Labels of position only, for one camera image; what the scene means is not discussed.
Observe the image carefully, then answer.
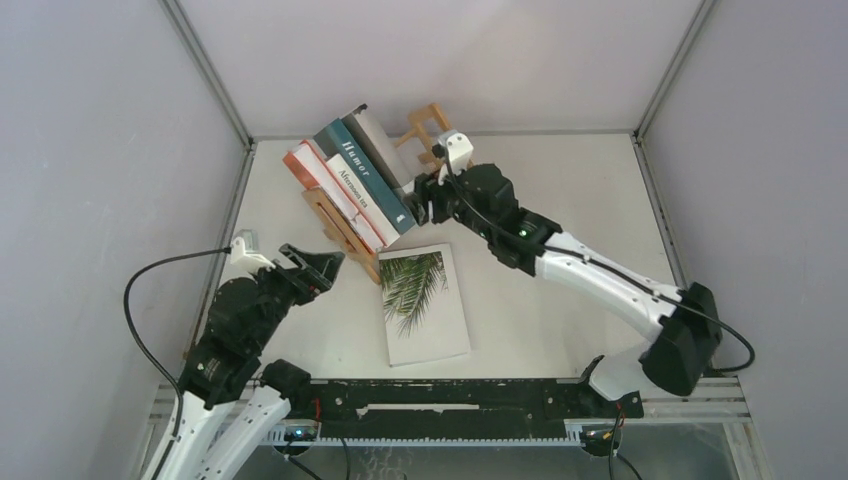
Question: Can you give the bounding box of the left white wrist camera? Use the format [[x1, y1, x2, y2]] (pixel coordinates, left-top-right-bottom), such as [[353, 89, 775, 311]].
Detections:
[[229, 229, 275, 275]]

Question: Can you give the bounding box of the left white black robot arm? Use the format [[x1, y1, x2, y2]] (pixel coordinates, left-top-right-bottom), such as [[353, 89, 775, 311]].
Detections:
[[128, 231, 345, 479]]

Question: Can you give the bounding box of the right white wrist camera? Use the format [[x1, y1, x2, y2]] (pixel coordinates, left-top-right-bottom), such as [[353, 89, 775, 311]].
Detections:
[[431, 130, 474, 185]]

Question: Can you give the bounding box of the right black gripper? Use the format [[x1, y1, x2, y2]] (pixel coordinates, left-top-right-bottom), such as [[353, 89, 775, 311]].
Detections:
[[401, 158, 494, 243]]

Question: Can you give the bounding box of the teal Humor book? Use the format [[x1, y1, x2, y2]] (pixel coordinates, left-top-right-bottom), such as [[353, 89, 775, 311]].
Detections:
[[313, 118, 415, 235]]

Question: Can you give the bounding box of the black camera cable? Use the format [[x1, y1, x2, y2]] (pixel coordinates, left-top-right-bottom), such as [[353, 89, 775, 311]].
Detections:
[[431, 144, 757, 374], [123, 247, 233, 480]]

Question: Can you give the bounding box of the left black camera cable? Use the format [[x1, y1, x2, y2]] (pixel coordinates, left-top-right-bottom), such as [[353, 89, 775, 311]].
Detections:
[[123, 247, 233, 480]]

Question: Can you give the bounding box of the wooden book rack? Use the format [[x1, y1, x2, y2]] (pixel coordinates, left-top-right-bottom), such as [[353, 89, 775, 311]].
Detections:
[[302, 103, 453, 284]]

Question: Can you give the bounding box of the aluminium frame rail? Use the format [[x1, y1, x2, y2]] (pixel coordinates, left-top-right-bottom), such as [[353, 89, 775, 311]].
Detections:
[[148, 376, 753, 445]]

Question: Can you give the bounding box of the orange cover book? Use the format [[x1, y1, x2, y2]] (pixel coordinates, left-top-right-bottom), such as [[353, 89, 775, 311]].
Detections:
[[282, 140, 386, 252]]

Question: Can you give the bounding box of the coffee cover white book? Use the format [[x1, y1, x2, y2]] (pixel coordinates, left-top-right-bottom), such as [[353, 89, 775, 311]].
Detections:
[[325, 154, 400, 247]]

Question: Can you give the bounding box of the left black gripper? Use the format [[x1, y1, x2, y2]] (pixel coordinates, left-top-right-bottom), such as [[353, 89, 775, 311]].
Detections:
[[249, 242, 345, 350]]

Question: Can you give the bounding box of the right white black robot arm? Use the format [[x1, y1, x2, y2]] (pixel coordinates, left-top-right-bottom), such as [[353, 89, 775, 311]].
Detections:
[[403, 164, 722, 416]]

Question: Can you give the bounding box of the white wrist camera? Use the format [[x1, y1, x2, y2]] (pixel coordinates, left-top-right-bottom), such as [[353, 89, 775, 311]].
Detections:
[[431, 130, 474, 185], [229, 229, 275, 275]]

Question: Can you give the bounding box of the right black camera cable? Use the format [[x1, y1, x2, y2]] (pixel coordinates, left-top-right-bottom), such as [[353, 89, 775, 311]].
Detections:
[[431, 144, 757, 374]]

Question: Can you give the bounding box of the palm leaf white book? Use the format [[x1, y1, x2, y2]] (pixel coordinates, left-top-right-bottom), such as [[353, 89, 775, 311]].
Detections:
[[378, 243, 471, 368]]

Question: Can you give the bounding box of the grey white notebook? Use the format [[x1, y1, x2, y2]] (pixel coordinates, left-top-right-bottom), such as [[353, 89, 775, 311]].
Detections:
[[341, 104, 414, 197]]

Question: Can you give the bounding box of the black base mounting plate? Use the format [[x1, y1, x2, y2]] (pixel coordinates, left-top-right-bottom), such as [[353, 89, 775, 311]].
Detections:
[[289, 378, 644, 441]]

